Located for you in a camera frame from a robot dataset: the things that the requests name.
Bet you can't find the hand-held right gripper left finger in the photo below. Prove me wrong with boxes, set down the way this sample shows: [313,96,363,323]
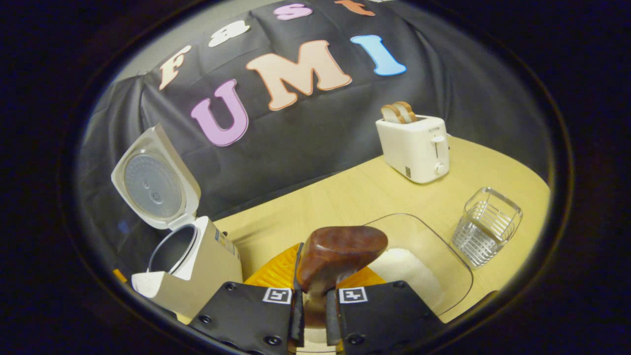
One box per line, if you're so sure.
[189,242,305,355]

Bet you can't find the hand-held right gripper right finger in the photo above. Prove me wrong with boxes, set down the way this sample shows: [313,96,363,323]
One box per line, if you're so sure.
[325,266,447,355]

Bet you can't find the heap of white rice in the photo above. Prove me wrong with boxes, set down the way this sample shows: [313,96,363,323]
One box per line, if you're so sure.
[367,248,444,312]

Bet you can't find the white rice cooker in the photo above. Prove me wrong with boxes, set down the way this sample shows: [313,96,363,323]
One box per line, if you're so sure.
[111,123,243,319]

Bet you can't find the brown wooden spoon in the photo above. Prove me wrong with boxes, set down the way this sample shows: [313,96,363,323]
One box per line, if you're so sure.
[296,226,389,328]

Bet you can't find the metal wire chopstick holder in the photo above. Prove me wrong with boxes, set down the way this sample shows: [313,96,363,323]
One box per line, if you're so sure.
[452,187,523,268]

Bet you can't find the clear plastic rice container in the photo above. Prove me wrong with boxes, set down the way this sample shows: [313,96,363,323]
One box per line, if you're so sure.
[362,213,474,317]

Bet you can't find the dark grey inner pot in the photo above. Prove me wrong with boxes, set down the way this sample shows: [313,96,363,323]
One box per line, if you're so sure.
[148,224,198,274]

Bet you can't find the white toaster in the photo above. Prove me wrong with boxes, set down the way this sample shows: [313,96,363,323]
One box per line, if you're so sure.
[376,114,451,184]

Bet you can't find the toast slice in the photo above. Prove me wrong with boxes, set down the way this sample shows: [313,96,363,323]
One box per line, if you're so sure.
[394,101,418,122]
[381,104,406,124]

